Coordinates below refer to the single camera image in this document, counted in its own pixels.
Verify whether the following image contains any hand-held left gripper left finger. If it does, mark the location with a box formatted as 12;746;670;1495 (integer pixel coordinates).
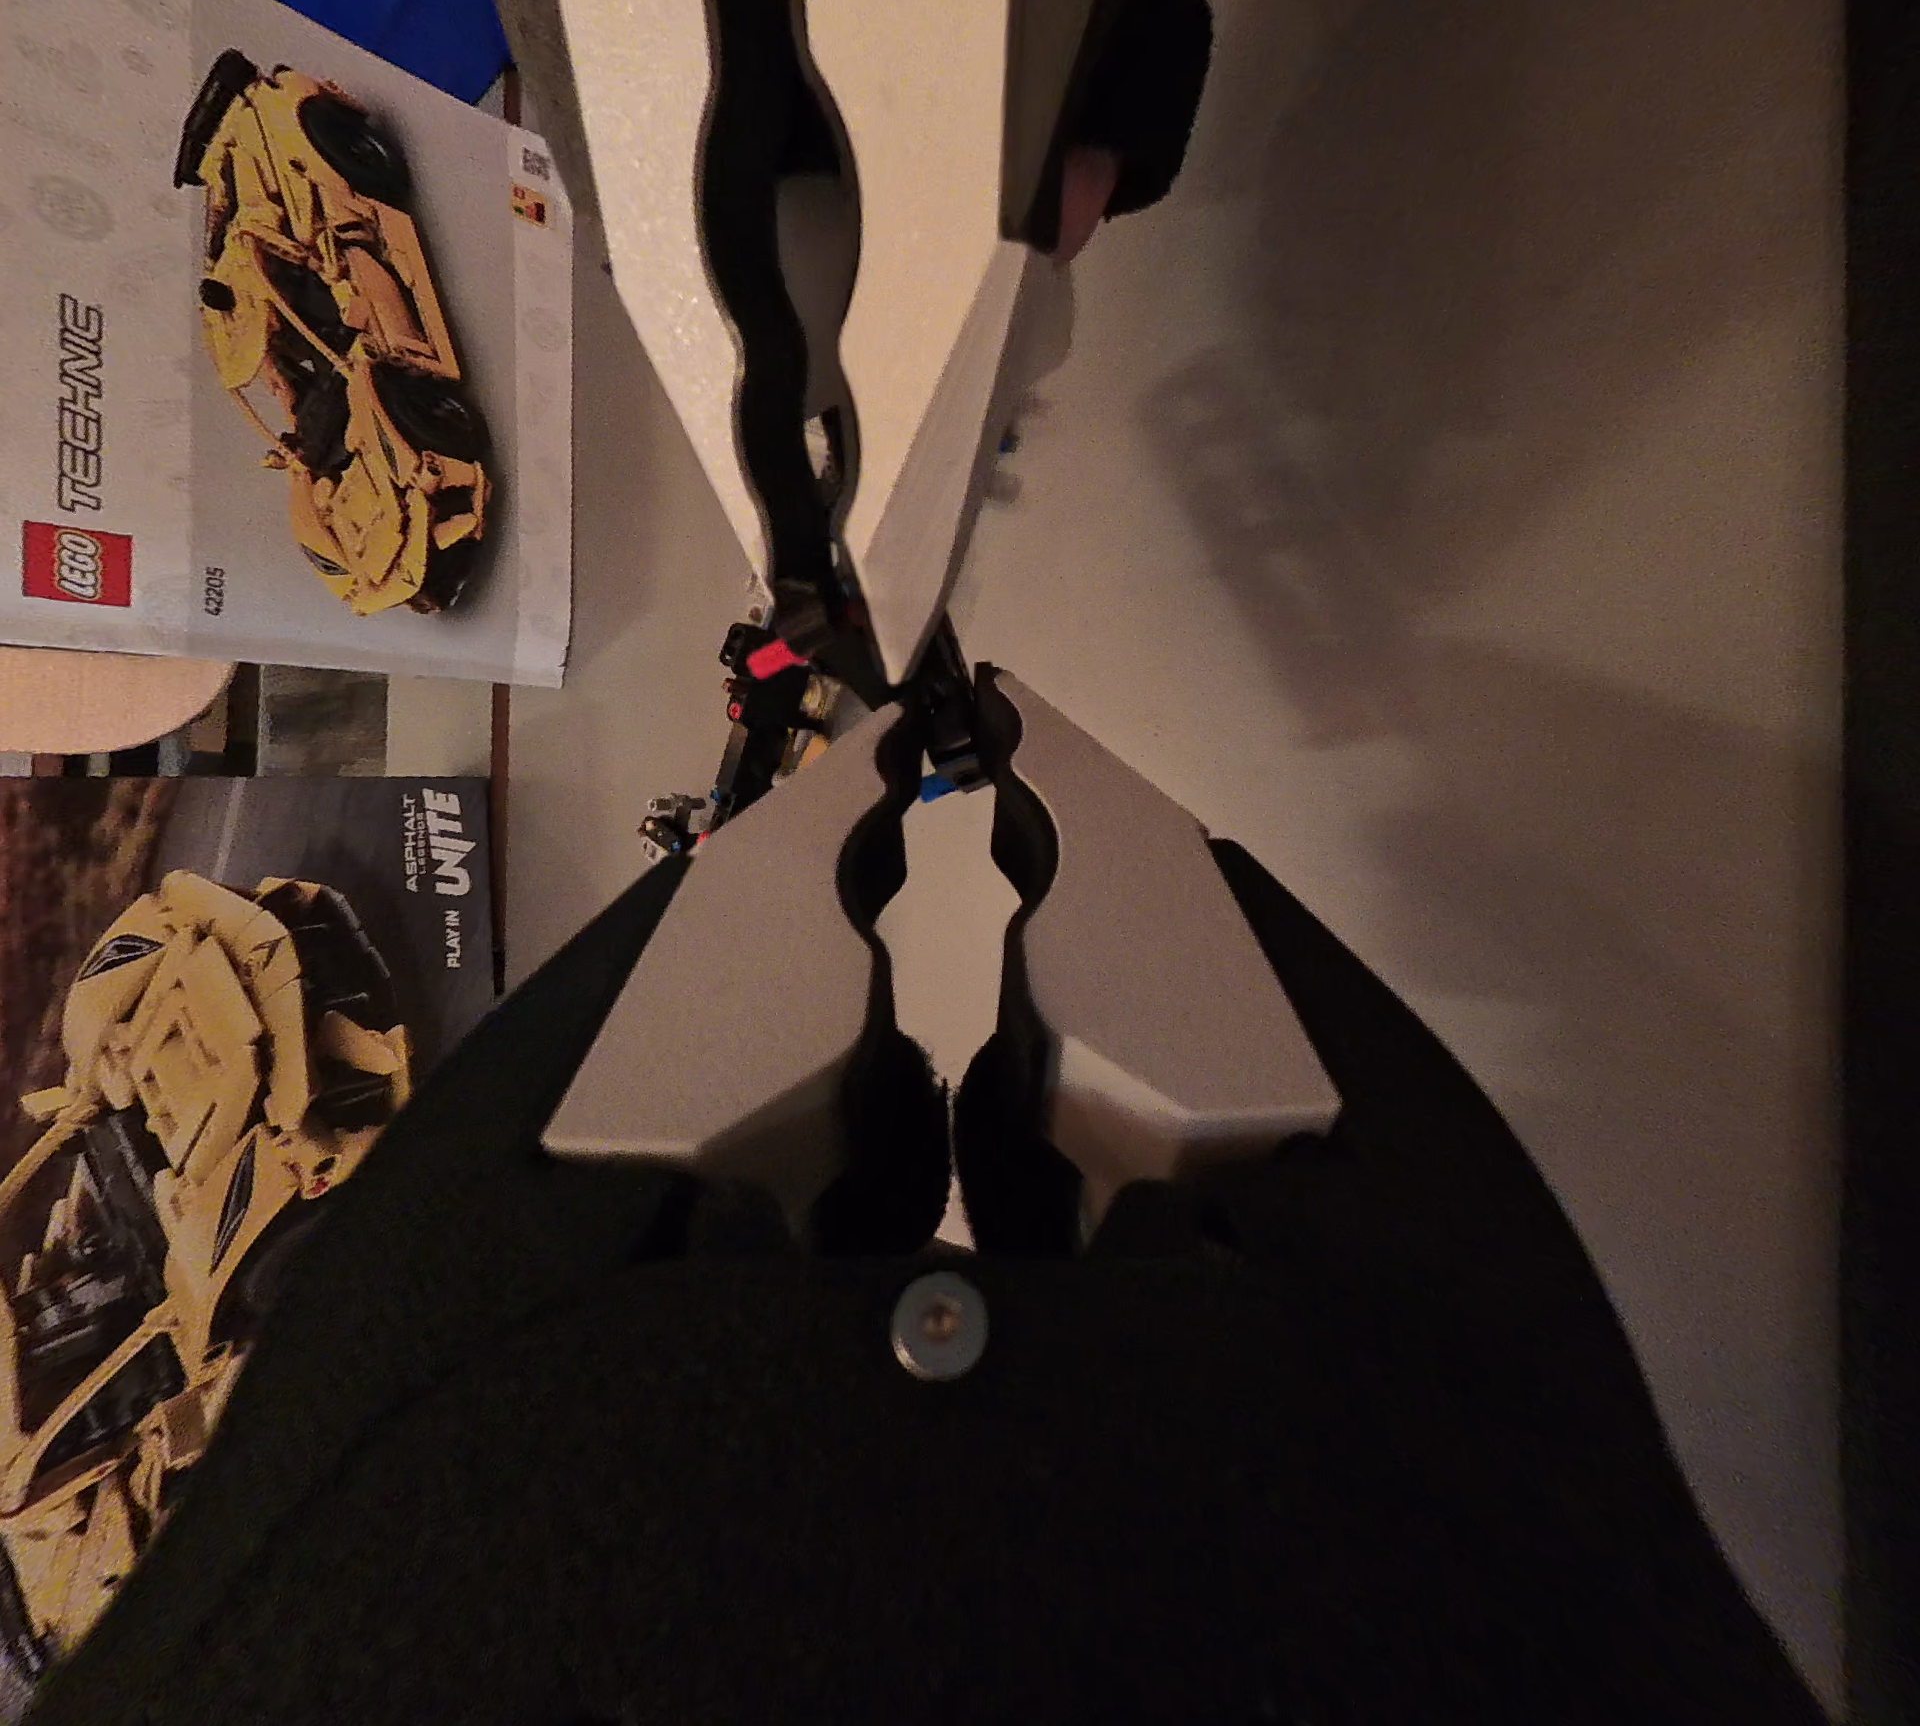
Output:
540;703;951;1233

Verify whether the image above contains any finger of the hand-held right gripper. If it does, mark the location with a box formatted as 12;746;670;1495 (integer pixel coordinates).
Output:
795;0;1189;692
457;0;874;624

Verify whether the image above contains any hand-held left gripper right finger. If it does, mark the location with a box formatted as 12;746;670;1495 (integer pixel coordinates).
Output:
957;665;1342;1230

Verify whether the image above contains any black toy brick frame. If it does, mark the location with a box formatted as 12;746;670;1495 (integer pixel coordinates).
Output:
635;608;999;864

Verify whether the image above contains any grey desk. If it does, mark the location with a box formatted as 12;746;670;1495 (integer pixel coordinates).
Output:
485;0;1854;1726

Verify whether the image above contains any person's right hand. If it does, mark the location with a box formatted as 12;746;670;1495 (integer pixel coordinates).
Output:
1054;0;1329;260

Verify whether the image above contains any grey instruction booklet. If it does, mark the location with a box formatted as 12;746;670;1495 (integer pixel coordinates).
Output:
0;0;574;690

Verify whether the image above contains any toy car box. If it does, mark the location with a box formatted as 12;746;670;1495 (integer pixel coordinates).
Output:
0;773;498;1683

